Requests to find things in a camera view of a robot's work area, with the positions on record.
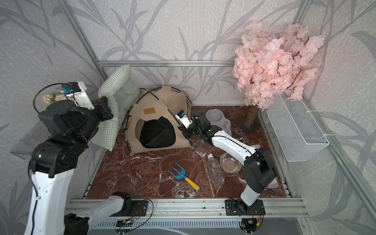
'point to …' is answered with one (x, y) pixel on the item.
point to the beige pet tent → (151, 123)
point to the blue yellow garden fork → (181, 175)
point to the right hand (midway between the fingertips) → (180, 125)
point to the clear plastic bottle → (215, 171)
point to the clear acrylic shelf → (38, 133)
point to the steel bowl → (230, 164)
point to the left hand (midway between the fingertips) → (108, 98)
